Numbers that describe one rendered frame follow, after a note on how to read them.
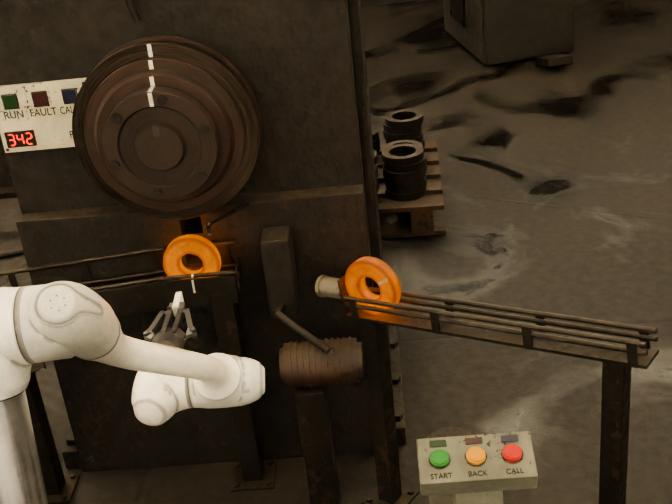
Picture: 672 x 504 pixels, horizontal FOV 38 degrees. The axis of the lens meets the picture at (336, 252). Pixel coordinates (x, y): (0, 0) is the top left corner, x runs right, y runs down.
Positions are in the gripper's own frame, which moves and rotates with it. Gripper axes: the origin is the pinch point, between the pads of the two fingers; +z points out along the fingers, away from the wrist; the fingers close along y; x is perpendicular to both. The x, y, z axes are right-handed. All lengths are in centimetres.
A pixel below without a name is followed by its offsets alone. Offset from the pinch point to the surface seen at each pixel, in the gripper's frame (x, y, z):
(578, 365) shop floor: -80, 114, 63
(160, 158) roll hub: 33.1, -0.3, 14.8
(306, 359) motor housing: -23.8, 29.4, 4.5
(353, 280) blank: -3.5, 43.7, 9.7
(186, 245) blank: 2.9, -0.5, 23.3
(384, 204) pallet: -76, 53, 178
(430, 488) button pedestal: -13, 58, -55
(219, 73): 49, 16, 26
